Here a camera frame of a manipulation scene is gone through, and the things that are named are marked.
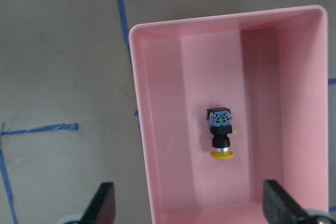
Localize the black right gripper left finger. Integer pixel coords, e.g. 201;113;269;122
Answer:
80;182;116;224

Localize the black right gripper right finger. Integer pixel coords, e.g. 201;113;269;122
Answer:
263;180;309;224

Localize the yellow push button switch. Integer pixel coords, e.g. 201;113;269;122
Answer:
206;107;235;160

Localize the pink plastic bin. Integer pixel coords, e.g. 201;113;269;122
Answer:
129;5;329;223

